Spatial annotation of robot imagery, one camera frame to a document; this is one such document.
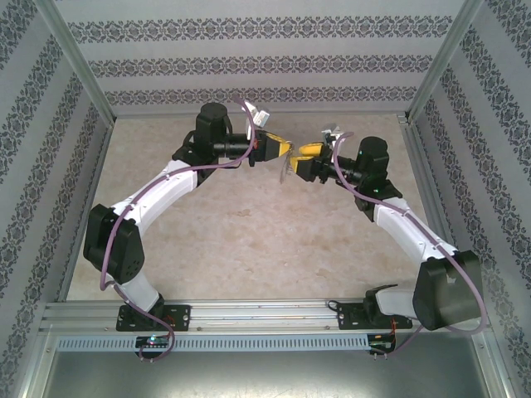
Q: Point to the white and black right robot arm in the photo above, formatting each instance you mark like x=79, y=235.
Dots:
x=415, y=232

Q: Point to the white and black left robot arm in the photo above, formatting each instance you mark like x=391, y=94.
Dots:
x=157, y=195

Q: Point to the grey metal sheet panel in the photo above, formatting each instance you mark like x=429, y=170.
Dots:
x=265, y=377

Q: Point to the circuit board with blue light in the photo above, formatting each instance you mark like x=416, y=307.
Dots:
x=379, y=347

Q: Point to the aluminium side rail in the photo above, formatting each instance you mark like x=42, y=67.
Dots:
x=89, y=199
x=427, y=178

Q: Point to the aluminium frame bar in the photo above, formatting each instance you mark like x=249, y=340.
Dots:
x=31, y=365
x=495, y=365

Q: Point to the aluminium frame post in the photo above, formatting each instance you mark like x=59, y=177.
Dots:
x=446, y=60
x=74, y=60

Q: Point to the circuit board with green light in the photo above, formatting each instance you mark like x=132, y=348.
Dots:
x=153, y=341

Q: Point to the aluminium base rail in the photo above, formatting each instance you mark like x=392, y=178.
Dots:
x=265, y=317

